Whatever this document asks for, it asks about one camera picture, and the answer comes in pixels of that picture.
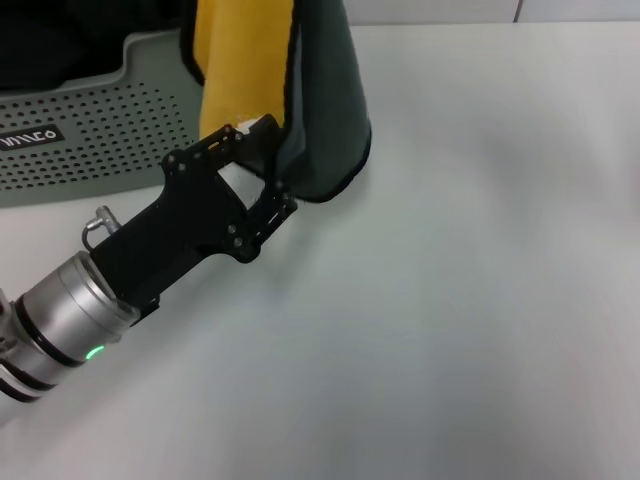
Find grey looped cable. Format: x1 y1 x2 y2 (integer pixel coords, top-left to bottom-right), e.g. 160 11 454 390
80 215 101 250

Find grey perforated storage box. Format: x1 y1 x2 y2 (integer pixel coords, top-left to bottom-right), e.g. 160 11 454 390
0 27 207 207

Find dark green yellow towel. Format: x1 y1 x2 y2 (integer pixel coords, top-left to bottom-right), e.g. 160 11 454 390
180 0 374 207

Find silver cable plug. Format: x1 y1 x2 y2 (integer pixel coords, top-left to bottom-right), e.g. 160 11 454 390
94 204 122 237

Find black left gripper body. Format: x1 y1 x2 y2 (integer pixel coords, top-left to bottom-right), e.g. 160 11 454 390
90 147 267 322

